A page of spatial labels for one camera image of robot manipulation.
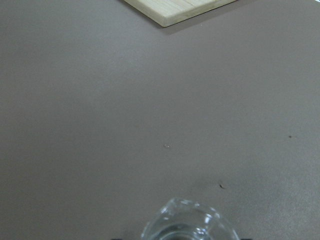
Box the small clear glass beaker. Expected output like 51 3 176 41
141 197 240 240

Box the wooden cutting board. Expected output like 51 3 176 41
125 0 234 28

